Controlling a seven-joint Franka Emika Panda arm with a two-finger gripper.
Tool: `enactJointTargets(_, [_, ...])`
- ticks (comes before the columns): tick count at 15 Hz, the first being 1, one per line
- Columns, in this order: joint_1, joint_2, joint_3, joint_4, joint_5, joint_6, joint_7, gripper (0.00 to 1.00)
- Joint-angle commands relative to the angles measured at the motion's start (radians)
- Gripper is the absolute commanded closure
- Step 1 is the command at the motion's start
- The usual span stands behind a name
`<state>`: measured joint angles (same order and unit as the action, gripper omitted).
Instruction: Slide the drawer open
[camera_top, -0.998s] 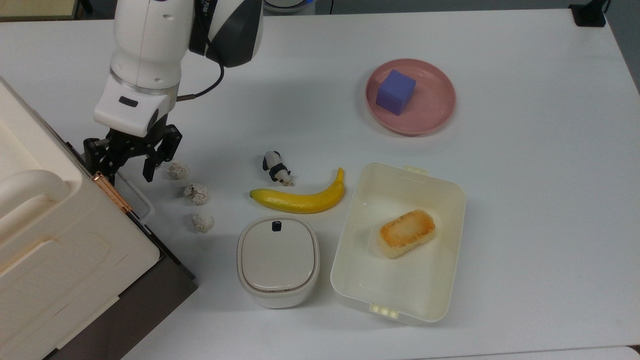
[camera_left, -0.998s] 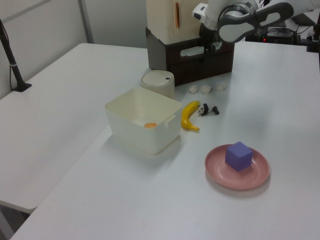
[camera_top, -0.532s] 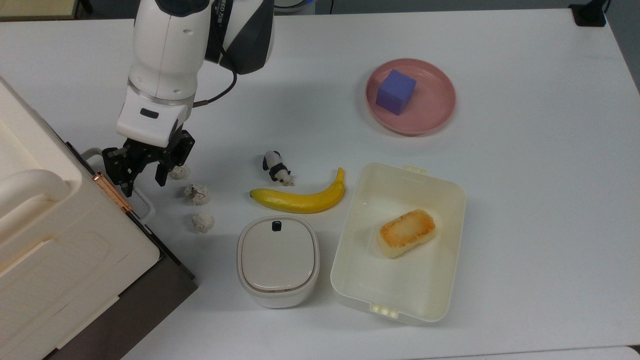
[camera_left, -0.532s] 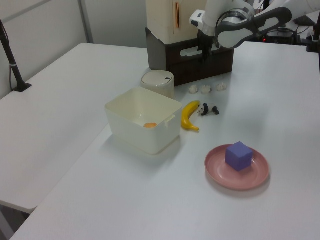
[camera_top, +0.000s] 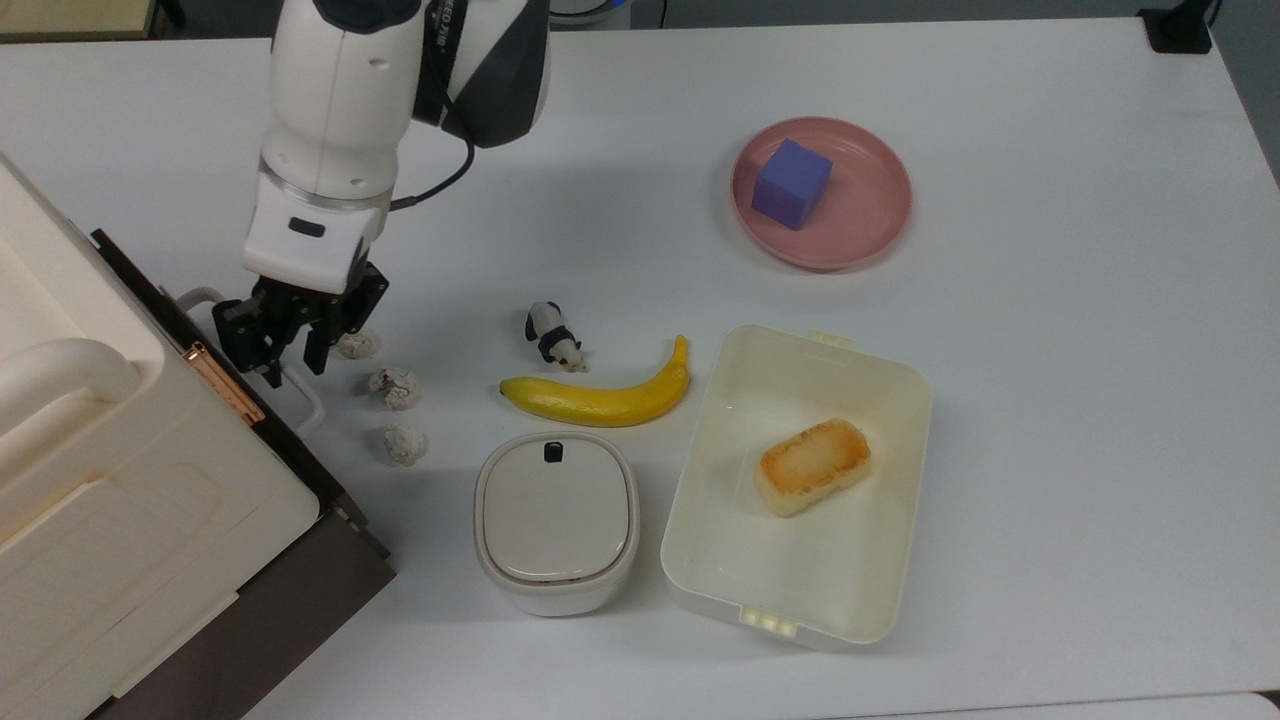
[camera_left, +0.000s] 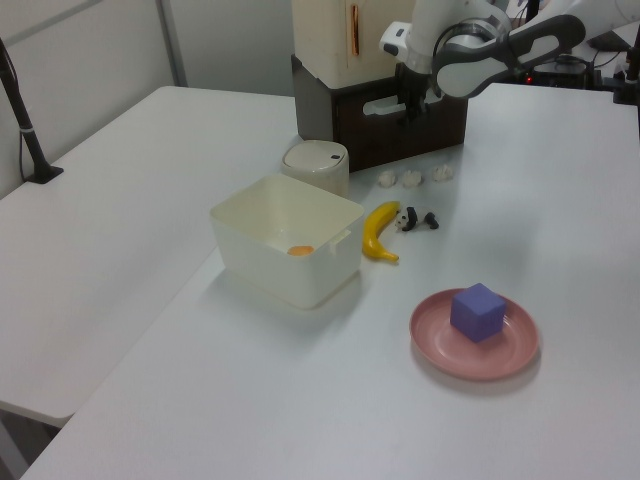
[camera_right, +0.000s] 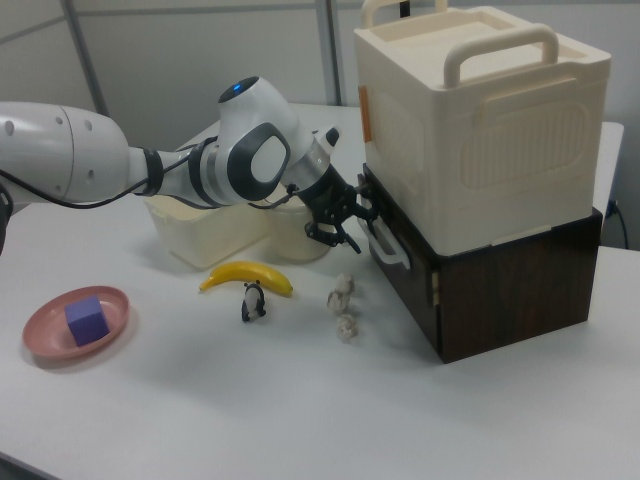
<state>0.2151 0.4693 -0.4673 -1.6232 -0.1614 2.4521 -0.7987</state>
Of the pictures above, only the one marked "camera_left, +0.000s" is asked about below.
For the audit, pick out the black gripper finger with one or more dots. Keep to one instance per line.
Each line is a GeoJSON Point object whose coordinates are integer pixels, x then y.
{"type": "Point", "coordinates": [419, 111]}
{"type": "Point", "coordinates": [405, 110]}

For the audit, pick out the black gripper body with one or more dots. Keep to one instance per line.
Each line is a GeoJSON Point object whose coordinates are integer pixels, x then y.
{"type": "Point", "coordinates": [412, 85]}

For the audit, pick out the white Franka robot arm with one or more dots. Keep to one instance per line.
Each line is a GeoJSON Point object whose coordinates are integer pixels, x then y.
{"type": "Point", "coordinates": [465, 75]}

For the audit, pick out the crumpled white paper ball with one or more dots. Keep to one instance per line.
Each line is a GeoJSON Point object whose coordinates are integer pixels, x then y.
{"type": "Point", "coordinates": [412, 178]}
{"type": "Point", "coordinates": [387, 179]}
{"type": "Point", "coordinates": [442, 173]}

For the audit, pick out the cream mini appliance box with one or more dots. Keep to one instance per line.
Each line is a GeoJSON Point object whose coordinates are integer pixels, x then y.
{"type": "Point", "coordinates": [325, 40]}

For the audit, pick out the small cream lidded trash can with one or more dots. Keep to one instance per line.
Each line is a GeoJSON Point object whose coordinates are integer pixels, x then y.
{"type": "Point", "coordinates": [315, 162]}

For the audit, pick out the toy panda figure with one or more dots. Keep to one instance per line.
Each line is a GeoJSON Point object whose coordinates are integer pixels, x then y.
{"type": "Point", "coordinates": [417, 219]}

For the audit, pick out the yellow banana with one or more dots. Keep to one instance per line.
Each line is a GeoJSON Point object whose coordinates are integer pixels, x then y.
{"type": "Point", "coordinates": [374, 232]}

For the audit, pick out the black electronics box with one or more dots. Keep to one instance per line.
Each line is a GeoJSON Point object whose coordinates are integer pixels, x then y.
{"type": "Point", "coordinates": [565, 72]}

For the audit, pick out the toasted bread piece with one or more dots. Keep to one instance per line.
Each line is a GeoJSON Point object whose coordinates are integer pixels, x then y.
{"type": "Point", "coordinates": [300, 251]}

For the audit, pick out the dark laptop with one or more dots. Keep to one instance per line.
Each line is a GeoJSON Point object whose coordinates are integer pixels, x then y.
{"type": "Point", "coordinates": [607, 41]}

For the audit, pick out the cream plastic storage bin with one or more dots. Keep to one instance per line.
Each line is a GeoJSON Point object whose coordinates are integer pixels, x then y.
{"type": "Point", "coordinates": [280, 270]}

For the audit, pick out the purple foam cube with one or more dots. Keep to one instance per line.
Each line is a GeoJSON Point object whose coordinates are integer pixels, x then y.
{"type": "Point", "coordinates": [477, 312]}

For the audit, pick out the pink round plate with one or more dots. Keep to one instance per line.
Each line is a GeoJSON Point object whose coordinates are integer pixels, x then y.
{"type": "Point", "coordinates": [445, 350]}

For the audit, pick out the black pole with clamp base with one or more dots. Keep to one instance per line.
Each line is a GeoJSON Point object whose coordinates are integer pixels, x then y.
{"type": "Point", "coordinates": [20, 115]}

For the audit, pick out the black clamp with post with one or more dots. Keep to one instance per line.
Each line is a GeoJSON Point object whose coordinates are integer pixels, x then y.
{"type": "Point", "coordinates": [627, 90]}

